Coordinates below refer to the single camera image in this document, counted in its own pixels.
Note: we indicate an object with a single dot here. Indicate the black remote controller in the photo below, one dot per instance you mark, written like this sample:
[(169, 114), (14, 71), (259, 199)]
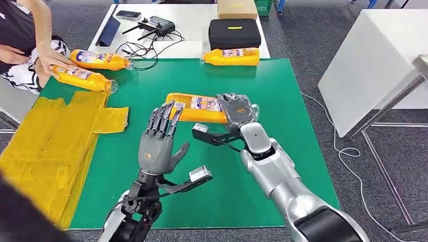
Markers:
[(158, 25)]

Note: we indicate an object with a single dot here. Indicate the white side table top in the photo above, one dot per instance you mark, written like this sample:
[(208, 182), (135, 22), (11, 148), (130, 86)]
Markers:
[(367, 66)]

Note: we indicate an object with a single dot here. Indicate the person's left hand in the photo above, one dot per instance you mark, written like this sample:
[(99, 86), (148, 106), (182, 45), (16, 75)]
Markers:
[(50, 58)]

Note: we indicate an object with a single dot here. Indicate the dark robot body shell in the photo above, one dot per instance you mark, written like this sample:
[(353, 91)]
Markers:
[(23, 217)]

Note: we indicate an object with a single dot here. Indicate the blue metal frame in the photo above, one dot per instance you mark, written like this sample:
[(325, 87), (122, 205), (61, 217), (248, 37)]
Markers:
[(280, 5)]

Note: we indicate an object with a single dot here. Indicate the cardboard box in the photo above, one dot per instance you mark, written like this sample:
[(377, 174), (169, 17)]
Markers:
[(237, 9)]

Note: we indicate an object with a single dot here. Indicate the yellow plastic sheet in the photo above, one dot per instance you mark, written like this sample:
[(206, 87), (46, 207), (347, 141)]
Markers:
[(50, 150)]

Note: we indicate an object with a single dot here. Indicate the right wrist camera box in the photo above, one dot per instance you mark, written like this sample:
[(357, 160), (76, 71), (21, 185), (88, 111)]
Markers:
[(200, 128)]

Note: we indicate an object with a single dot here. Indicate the orange drink bottle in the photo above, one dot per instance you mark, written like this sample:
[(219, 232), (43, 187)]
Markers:
[(200, 115), (234, 60), (90, 81), (110, 63)]

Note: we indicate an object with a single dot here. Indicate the person's right hand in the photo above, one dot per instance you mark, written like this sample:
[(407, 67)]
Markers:
[(13, 56)]

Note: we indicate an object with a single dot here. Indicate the black smartphone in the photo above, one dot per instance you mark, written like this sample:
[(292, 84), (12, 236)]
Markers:
[(128, 14)]

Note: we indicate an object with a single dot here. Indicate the black carry case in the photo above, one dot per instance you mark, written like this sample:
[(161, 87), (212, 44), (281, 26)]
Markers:
[(234, 36)]

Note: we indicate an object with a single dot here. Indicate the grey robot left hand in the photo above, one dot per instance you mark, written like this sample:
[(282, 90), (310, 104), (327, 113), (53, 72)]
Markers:
[(155, 153)]

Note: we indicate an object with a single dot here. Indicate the green plastic crate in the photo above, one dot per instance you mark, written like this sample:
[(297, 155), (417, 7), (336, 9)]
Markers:
[(263, 6)]

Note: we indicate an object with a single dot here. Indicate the dark blue tablet case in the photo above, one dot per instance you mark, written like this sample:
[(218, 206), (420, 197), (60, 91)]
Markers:
[(108, 31)]

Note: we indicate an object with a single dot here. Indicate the person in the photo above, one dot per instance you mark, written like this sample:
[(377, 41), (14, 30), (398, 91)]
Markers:
[(16, 26)]

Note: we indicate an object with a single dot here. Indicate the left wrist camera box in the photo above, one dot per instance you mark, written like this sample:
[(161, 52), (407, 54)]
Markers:
[(200, 173)]

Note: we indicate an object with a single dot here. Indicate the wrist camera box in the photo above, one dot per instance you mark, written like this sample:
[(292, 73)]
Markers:
[(200, 128), (200, 173)]

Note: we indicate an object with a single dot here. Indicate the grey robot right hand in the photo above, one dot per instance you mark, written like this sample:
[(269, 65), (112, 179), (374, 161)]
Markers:
[(237, 110)]

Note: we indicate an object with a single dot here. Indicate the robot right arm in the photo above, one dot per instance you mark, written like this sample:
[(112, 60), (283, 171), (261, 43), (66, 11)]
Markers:
[(277, 173)]

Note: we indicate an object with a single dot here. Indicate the steel table frame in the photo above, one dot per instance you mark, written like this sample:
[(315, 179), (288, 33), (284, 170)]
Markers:
[(384, 107)]

